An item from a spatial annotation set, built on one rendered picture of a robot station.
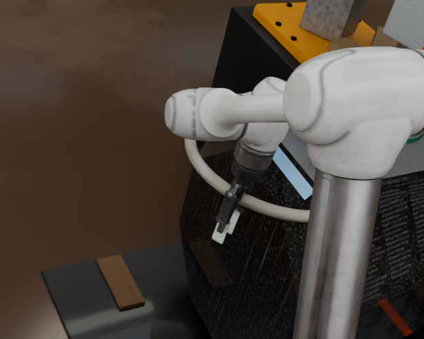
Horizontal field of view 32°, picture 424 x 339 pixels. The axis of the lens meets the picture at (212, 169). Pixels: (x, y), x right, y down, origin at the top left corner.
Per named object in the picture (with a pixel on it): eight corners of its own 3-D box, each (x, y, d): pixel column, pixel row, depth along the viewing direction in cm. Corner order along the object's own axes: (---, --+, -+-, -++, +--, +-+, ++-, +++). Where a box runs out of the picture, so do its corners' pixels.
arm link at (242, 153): (283, 143, 170) (275, 163, 173) (250, 125, 173) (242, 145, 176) (267, 158, 163) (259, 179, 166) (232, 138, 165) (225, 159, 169)
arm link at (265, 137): (269, 128, 174) (219, 125, 168) (292, 71, 165) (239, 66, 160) (288, 155, 166) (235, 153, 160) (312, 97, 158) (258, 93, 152)
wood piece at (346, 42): (327, 50, 296) (330, 40, 293) (344, 47, 302) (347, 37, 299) (361, 76, 284) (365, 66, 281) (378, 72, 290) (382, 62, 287)
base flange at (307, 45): (248, 11, 318) (250, 1, 315) (336, 8, 342) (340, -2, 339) (309, 72, 287) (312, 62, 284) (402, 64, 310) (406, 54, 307)
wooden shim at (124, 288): (95, 261, 284) (96, 259, 283) (120, 256, 289) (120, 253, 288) (120, 309, 268) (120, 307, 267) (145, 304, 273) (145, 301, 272)
